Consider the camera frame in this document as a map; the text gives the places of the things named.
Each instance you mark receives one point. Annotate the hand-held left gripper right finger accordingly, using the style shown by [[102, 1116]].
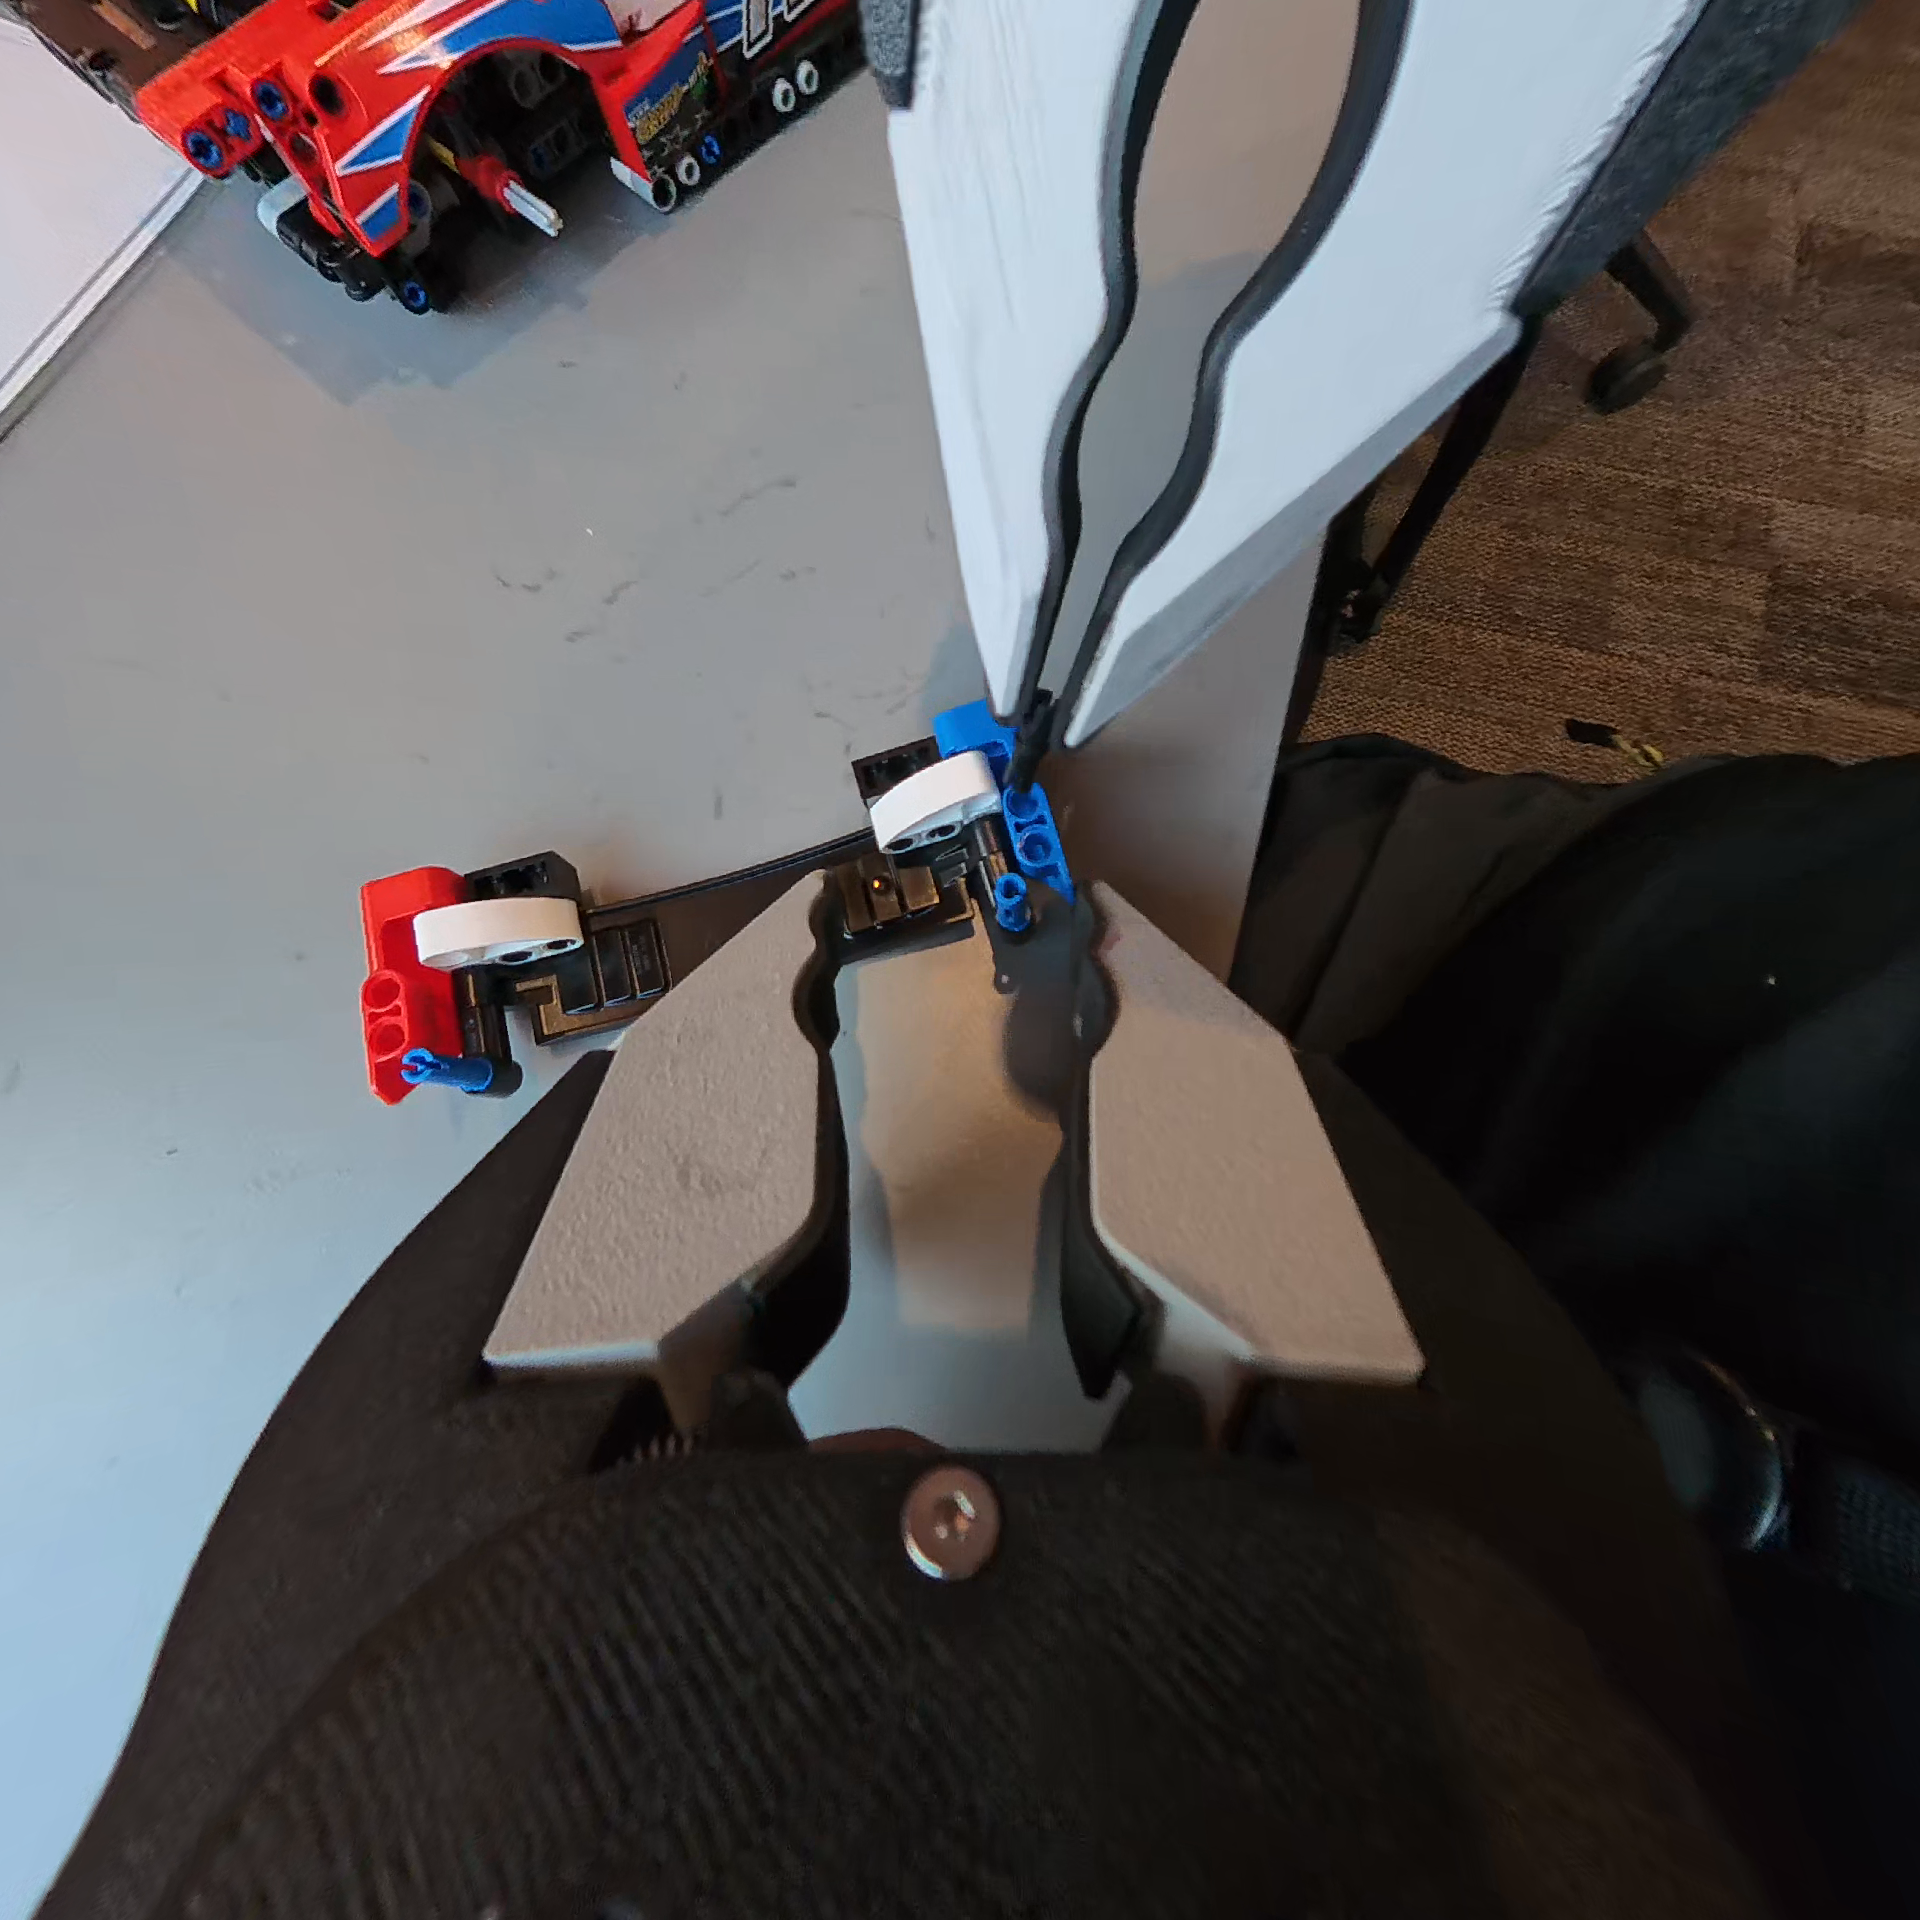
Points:
[[1231, 1201]]

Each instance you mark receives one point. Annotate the red white brick assembly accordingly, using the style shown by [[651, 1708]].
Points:
[[399, 961]]

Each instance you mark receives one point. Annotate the white instruction booklet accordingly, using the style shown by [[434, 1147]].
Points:
[[60, 224]]

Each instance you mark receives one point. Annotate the small black yellow piece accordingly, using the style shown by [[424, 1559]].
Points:
[[1613, 743]]

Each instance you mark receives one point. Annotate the small black brick pin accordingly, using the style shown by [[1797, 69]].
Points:
[[1029, 758]]

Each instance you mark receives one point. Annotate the blue white brick assembly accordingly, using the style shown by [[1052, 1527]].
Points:
[[939, 803]]

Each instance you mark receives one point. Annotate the red blue brick toy car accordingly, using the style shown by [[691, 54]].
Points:
[[360, 104]]

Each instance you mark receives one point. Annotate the black office chair base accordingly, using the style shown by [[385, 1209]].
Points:
[[1638, 352]]

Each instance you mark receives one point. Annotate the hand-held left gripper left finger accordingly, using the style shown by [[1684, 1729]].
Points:
[[691, 1185]]

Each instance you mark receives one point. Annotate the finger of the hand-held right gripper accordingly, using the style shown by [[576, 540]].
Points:
[[1394, 301], [1004, 301]]

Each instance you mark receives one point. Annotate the thin black flexible rod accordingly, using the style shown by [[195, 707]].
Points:
[[720, 883]]

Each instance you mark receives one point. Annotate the grey desk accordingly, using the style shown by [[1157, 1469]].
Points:
[[450, 600]]

